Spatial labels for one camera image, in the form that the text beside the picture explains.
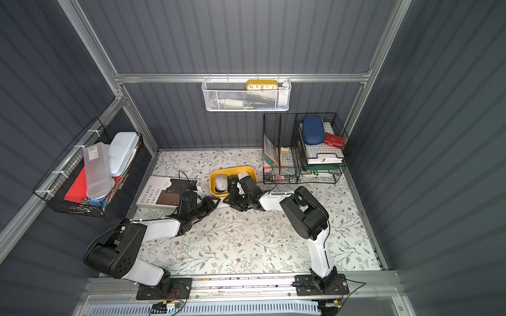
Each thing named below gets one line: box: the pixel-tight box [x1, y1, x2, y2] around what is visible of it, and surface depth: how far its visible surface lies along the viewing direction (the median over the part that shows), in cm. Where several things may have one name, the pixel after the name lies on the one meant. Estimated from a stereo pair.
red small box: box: [323, 132, 346, 150], surface depth 95 cm
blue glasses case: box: [301, 115, 326, 145], surface depth 101 cm
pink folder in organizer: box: [262, 133, 279, 174], surface depth 107 cm
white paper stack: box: [299, 121, 345, 165], surface depth 95 cm
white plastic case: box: [107, 131, 140, 178], surface depth 77 cm
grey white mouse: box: [215, 173, 228, 191], surface depth 101 cm
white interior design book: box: [135, 175, 199, 211], surface depth 99 cm
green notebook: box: [305, 164, 341, 176], surface depth 101 cm
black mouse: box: [227, 174, 240, 189], surface depth 101 cm
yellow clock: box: [245, 79, 279, 91], surface depth 90 cm
